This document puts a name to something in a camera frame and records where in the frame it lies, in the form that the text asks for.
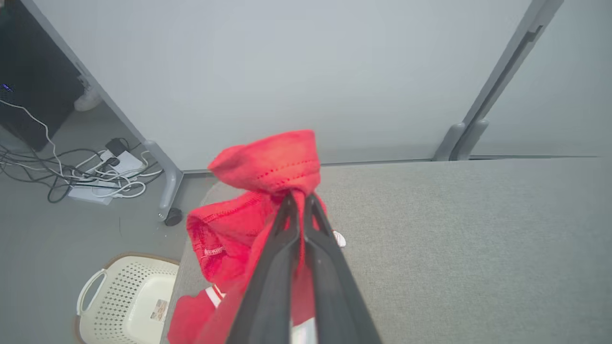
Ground grey partition joint post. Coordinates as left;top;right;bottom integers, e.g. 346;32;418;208
433;0;565;161

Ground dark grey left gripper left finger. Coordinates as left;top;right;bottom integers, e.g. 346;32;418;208
226;193;303;344

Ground white power strip with cables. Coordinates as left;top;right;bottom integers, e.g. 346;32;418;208
0;142;165;204

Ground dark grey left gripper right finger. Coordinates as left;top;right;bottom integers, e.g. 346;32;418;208
303;193;383;344

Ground coiled white cable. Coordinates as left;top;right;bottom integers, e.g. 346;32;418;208
93;173;147;199

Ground black power adapter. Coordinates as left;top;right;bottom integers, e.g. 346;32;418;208
105;138;130;157

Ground black cabinet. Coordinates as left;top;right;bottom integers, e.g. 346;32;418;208
0;0;85;152

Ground thin white cable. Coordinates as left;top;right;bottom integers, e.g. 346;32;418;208
0;98;65;180

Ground cream perforated laundry basket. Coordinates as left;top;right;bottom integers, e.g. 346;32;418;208
76;255;180;344

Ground red shorts white hem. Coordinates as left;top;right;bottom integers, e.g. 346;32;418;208
166;284;225;344

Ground red basketball jersey white sleeves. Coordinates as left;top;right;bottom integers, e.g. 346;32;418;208
186;129;347;344

